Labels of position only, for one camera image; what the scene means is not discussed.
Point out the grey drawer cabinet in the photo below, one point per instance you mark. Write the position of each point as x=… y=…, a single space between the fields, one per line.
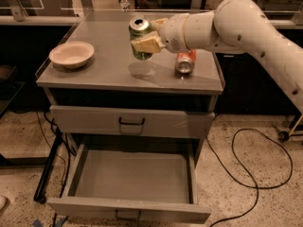
x=114 y=78

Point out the clear water bottle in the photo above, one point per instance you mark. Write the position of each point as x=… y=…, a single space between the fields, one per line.
x=125 y=4

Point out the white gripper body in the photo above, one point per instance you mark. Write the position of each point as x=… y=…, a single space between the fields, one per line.
x=172 y=32

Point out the red soda can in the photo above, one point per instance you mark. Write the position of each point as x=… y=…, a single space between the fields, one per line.
x=185 y=62

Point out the green soda can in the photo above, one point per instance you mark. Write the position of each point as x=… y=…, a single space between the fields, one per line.
x=138 y=27

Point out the white rail behind counter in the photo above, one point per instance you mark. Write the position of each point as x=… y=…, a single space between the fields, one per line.
x=70 y=21

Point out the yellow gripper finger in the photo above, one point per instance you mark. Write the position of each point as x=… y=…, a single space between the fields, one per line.
x=157 y=24
x=148 y=43

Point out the black cart frame left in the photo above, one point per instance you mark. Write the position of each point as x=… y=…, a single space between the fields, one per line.
x=39 y=195

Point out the closed grey upper drawer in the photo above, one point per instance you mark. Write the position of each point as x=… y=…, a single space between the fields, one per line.
x=117 y=121

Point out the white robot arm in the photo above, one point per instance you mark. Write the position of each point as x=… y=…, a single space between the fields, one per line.
x=236 y=26

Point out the open grey middle drawer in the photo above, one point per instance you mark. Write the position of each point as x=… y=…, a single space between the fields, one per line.
x=150 y=184

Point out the white paper bowl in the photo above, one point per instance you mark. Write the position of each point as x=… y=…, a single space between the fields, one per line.
x=72 y=55

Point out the black wheeled stand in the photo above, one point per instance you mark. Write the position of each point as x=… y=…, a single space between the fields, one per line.
x=295 y=129

